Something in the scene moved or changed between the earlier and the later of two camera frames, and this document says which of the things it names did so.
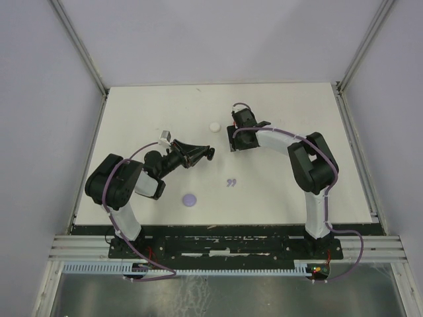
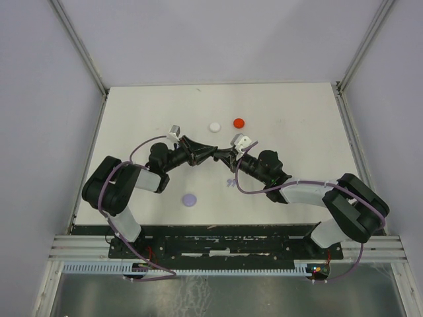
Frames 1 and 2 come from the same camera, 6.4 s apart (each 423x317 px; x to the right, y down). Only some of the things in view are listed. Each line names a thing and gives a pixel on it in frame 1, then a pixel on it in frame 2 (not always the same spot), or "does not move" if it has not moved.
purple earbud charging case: [190, 200] does not move
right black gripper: [234, 143] to [232, 160]
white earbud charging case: [215, 127] does not move
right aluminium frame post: [366, 46] does not move
